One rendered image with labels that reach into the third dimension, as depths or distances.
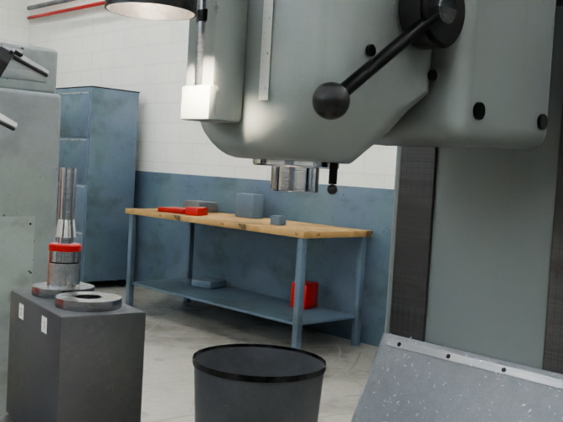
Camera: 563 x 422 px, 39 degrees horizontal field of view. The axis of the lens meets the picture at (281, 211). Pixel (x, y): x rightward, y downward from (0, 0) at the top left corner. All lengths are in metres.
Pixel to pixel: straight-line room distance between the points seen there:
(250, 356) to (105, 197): 5.19
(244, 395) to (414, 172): 1.62
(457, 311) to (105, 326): 0.47
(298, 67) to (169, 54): 7.49
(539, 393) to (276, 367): 2.10
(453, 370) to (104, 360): 0.47
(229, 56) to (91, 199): 7.34
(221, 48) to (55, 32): 9.49
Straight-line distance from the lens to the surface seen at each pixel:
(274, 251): 6.83
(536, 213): 1.05
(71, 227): 1.20
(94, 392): 1.10
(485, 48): 0.83
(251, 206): 6.56
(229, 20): 0.71
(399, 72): 0.75
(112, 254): 8.20
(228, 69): 0.70
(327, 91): 0.62
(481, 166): 1.09
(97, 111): 8.03
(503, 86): 0.86
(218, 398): 2.70
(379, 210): 6.06
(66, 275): 1.20
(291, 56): 0.68
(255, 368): 3.09
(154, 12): 0.69
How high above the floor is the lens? 1.30
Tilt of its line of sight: 3 degrees down
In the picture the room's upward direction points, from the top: 3 degrees clockwise
